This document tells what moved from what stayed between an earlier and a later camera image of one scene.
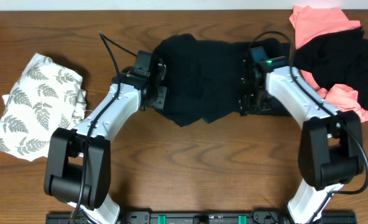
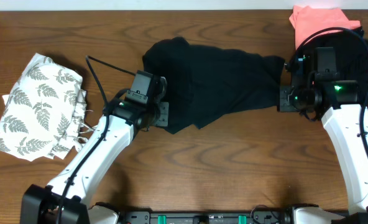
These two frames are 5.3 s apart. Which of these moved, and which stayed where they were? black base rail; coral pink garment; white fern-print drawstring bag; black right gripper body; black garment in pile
Moved: black right gripper body
Stayed: black base rail; white fern-print drawstring bag; black garment in pile; coral pink garment
